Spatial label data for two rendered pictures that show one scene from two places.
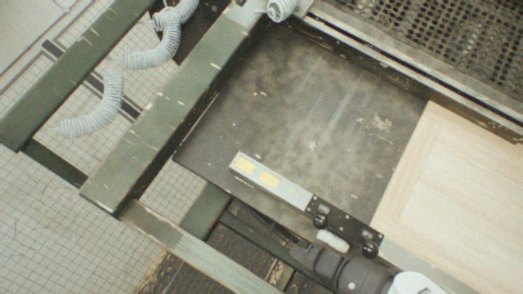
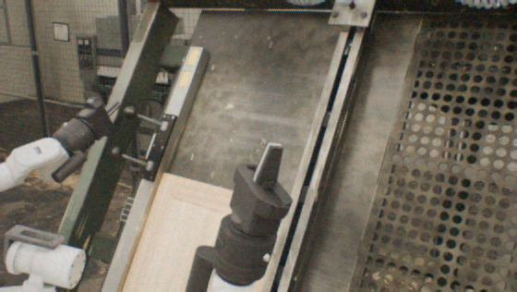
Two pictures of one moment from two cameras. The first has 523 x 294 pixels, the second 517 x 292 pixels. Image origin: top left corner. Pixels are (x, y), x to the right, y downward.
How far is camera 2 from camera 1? 1.30 m
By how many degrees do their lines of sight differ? 53
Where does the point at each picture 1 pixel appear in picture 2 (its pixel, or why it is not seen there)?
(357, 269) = (73, 125)
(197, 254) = (131, 56)
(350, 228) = (154, 152)
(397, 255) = (142, 197)
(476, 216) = (184, 272)
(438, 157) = not seen: hidden behind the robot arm
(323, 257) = (90, 109)
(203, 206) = (180, 53)
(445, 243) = (160, 243)
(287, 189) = (178, 95)
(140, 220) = (147, 14)
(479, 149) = not seen: hidden behind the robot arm
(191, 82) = not seen: outside the picture
